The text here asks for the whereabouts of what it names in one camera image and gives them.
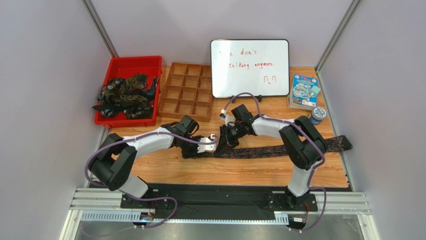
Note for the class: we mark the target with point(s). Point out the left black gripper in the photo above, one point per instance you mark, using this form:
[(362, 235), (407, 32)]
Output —
[(193, 150)]

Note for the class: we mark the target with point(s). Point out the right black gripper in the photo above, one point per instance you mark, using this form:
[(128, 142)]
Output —
[(229, 135)]

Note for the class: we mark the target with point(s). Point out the dark paisley tie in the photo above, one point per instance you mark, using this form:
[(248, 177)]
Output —
[(335, 144)]

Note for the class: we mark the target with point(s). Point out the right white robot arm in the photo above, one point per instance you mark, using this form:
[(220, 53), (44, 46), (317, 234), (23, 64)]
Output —
[(302, 143)]

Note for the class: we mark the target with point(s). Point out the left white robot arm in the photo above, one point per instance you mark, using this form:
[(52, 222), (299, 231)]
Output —
[(111, 165)]

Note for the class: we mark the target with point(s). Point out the pile of patterned ties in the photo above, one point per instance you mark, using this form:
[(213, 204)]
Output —
[(131, 96)]

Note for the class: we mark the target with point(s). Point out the brown compartment tray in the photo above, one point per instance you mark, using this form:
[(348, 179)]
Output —
[(187, 91)]

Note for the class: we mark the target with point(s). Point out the whiteboard with red writing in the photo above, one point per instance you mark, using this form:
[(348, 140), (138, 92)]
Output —
[(257, 66)]

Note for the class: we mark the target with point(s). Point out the blue packaged item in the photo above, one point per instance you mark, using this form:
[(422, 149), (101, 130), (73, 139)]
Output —
[(304, 92)]

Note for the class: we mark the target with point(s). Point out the red plastic bin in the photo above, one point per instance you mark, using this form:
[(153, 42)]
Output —
[(124, 68)]

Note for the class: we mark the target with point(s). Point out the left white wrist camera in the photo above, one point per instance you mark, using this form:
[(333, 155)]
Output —
[(208, 144)]

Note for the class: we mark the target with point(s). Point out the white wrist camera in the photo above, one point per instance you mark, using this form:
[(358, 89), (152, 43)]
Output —
[(208, 144), (226, 118)]

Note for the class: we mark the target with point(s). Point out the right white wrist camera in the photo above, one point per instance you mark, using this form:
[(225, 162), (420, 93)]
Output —
[(226, 118)]

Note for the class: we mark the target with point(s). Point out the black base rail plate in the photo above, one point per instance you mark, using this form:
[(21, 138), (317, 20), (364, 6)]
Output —
[(220, 202)]

